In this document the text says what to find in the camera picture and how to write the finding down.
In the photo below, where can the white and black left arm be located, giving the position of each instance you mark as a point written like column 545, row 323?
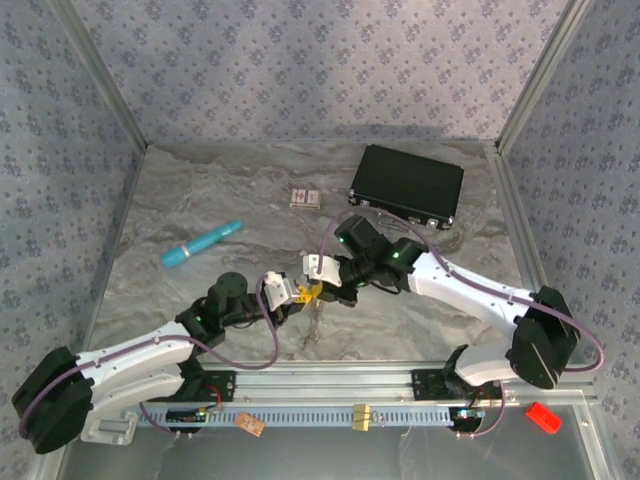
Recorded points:
column 130, row 350

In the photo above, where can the teal plastic tube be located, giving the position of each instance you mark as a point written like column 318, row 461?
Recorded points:
column 200, row 245

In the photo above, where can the black hard case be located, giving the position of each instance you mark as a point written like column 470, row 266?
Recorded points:
column 410, row 180

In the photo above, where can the small red white matchbox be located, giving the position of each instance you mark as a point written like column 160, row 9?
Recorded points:
column 305, row 198

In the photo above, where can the tan binder clip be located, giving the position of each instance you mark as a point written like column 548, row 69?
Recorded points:
column 361, row 417

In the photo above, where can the small circuit board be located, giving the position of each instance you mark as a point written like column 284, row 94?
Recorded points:
column 187, row 415
column 469, row 414

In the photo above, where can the red plastic block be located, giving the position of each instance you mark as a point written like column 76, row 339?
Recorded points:
column 544, row 417

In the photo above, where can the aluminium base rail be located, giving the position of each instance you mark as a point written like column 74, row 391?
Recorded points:
column 325, row 382

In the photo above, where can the aluminium side rail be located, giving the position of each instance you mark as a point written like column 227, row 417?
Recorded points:
column 114, row 250
column 520, row 225

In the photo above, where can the aluminium frame post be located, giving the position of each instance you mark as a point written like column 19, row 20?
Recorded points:
column 107, row 80
column 540, row 75

